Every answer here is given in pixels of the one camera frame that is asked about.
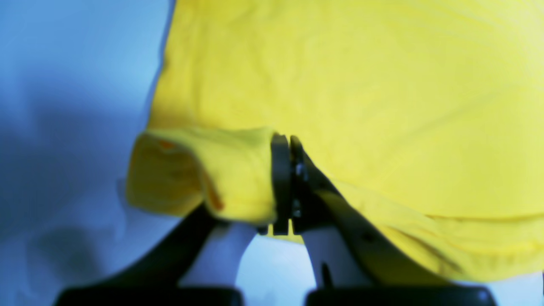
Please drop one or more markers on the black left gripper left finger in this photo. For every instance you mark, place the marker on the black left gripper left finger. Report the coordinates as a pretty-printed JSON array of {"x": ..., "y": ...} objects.
[{"x": 194, "y": 265}]

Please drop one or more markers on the yellow T-shirt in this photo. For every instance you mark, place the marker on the yellow T-shirt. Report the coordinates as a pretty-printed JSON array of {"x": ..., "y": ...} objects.
[{"x": 427, "y": 115}]

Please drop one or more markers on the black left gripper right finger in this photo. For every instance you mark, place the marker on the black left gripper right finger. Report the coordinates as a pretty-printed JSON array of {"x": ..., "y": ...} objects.
[{"x": 353, "y": 263}]

